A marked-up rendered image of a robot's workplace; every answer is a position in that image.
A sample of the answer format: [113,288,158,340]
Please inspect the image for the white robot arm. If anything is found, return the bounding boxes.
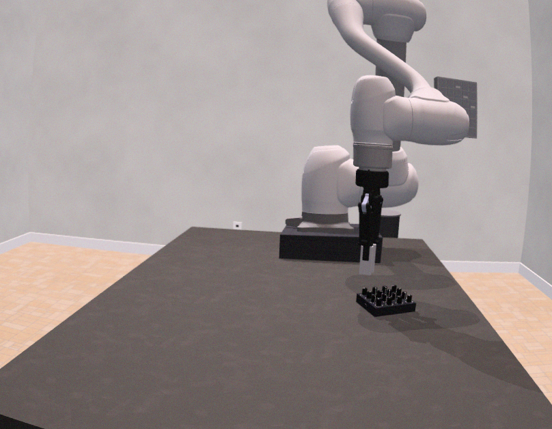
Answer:
[286,0,469,233]

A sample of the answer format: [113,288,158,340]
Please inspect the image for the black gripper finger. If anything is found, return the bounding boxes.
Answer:
[358,193,379,275]
[371,195,383,273]

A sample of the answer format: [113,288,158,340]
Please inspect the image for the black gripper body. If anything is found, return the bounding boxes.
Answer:
[356,169,389,212]

